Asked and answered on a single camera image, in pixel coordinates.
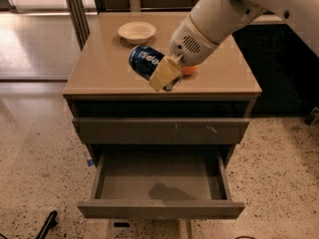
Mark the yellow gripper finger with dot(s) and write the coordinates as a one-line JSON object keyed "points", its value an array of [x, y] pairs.
{"points": [[167, 74]]}

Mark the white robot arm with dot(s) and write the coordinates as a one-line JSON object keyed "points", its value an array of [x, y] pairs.
{"points": [[218, 35]]}

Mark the grey drawer cabinet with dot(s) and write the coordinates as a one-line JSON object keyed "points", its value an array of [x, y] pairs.
{"points": [[104, 85]]}

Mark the blue pepsi can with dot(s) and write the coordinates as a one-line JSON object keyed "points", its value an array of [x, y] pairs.
{"points": [[144, 60]]}

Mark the blue tape piece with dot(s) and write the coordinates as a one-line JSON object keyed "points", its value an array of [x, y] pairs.
{"points": [[90, 162]]}

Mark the orange fruit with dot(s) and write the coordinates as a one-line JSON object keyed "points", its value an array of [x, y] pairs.
{"points": [[188, 71]]}

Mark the open middle drawer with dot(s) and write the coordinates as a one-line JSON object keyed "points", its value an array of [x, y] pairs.
{"points": [[141, 186]]}

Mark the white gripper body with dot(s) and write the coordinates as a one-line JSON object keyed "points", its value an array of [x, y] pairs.
{"points": [[189, 47]]}

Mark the closed top drawer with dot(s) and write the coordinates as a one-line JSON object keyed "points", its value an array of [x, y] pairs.
{"points": [[160, 131]]}

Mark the white bowl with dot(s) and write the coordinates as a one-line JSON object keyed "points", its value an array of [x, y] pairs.
{"points": [[137, 33]]}

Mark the black object on floor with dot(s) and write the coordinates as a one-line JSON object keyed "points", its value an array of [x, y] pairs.
{"points": [[49, 223]]}

